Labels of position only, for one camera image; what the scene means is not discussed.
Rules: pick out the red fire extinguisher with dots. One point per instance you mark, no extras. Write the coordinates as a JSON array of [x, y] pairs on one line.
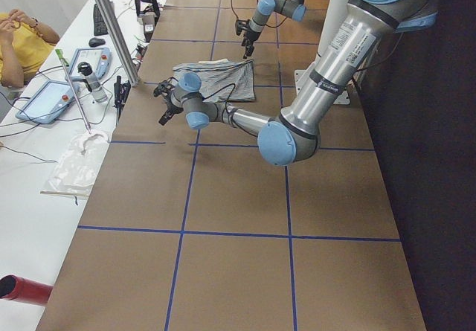
[[19, 289]]

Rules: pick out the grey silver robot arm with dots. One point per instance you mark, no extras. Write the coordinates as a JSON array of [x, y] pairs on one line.
[[294, 134], [252, 28]]

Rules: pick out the small brown box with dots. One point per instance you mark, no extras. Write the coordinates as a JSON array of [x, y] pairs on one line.
[[148, 22]]

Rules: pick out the black computer mouse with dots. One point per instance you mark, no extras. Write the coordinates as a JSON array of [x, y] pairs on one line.
[[95, 42]]

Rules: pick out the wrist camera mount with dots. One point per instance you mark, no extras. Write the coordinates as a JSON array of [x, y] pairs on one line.
[[241, 26], [165, 88]]

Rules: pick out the metal rod green handle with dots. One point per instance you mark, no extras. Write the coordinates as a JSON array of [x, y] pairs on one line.
[[64, 64]]

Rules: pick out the black keyboard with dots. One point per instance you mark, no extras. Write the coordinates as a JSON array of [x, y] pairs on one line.
[[99, 25]]

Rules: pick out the person in yellow shirt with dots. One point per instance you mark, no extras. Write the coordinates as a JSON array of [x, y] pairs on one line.
[[26, 43]]

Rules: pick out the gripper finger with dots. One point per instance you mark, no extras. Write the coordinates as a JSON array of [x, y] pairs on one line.
[[166, 117], [248, 51]]

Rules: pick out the clear water bottle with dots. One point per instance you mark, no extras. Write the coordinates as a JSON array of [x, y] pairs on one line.
[[92, 82]]

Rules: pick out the teach pendant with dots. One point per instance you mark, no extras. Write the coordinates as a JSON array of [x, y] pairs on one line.
[[48, 103], [98, 58]]

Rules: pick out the lower teach pendant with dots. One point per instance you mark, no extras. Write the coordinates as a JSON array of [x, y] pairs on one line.
[[48, 103]]

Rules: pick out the navy white striped polo shirt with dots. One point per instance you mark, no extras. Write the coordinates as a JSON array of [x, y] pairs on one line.
[[221, 78]]

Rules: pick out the aluminium frame post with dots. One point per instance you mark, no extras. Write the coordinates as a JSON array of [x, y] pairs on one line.
[[118, 41]]

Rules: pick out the thin wooden stick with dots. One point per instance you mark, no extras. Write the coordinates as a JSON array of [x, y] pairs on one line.
[[56, 193]]

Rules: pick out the upper teach pendant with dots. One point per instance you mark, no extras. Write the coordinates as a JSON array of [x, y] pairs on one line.
[[98, 58]]

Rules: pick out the clear plastic bag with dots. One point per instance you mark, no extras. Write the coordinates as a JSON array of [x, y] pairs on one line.
[[78, 166]]

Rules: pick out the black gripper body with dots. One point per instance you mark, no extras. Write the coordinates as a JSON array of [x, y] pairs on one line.
[[172, 105], [249, 38]]

